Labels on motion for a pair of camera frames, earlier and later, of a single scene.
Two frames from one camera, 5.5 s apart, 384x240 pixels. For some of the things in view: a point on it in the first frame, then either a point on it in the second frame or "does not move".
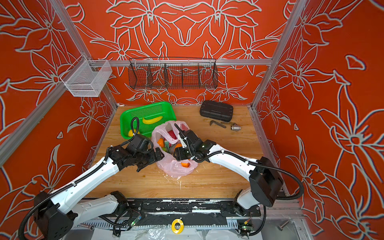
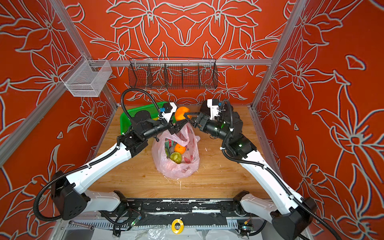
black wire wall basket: (171, 73) does not move
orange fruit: (161, 142) → (179, 113)
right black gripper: (178, 154) → (201, 118)
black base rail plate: (229, 207) does not move
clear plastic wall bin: (86, 78) does not move
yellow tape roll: (174, 229) does not move
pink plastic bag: (165, 135) does not move
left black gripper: (154, 157) → (176, 128)
